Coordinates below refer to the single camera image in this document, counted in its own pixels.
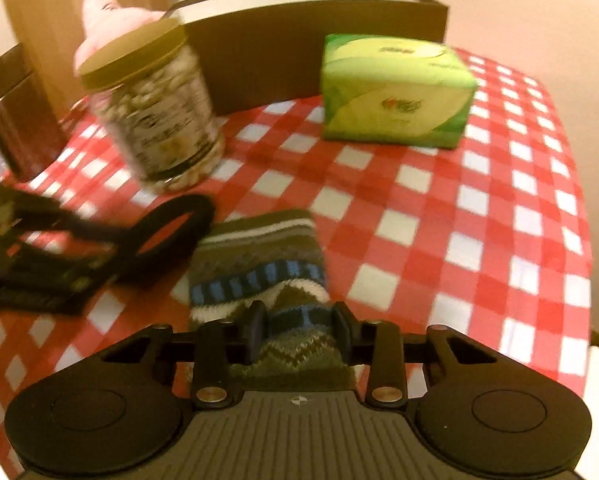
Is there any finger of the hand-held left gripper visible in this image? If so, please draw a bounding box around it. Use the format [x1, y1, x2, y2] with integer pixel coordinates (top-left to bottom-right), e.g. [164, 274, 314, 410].
[14, 192, 129, 249]
[0, 246, 116, 315]

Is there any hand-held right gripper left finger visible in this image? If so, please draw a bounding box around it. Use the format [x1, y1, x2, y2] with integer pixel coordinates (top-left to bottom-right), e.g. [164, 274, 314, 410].
[97, 301, 266, 409]

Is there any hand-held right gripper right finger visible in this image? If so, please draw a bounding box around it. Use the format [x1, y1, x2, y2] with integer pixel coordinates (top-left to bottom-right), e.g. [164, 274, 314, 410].
[332, 301, 503, 409]

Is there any brown patterned knit sock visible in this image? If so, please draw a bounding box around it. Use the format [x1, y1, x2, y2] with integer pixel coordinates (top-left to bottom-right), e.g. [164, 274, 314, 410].
[187, 210, 360, 392]

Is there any black hair band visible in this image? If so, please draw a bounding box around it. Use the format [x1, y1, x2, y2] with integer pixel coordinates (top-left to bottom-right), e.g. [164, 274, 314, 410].
[112, 194, 216, 286]

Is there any brown cardboard box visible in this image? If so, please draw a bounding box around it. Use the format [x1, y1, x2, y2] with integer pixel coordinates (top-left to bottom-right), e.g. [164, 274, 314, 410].
[166, 0, 450, 117]

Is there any brown metal canister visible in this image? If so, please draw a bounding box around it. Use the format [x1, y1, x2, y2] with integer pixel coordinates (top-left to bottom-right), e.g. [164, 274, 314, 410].
[0, 42, 73, 183]

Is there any gold-lidded plastic nut jar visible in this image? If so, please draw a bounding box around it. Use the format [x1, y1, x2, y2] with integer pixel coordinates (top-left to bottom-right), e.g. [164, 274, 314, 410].
[78, 17, 226, 193]

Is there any red white checkered tablecloth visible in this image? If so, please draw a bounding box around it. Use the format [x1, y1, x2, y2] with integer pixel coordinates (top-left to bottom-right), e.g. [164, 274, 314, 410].
[0, 45, 593, 471]

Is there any pink starfish plush toy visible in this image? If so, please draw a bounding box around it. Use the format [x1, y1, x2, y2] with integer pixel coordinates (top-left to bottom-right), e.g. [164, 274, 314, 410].
[74, 0, 168, 76]

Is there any wooden door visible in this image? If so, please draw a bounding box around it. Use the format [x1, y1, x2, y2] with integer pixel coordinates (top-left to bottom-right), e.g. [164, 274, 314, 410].
[0, 0, 180, 111]

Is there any green tissue pack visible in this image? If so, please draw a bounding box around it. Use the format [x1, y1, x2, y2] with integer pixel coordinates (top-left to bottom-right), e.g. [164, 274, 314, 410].
[321, 34, 477, 150]

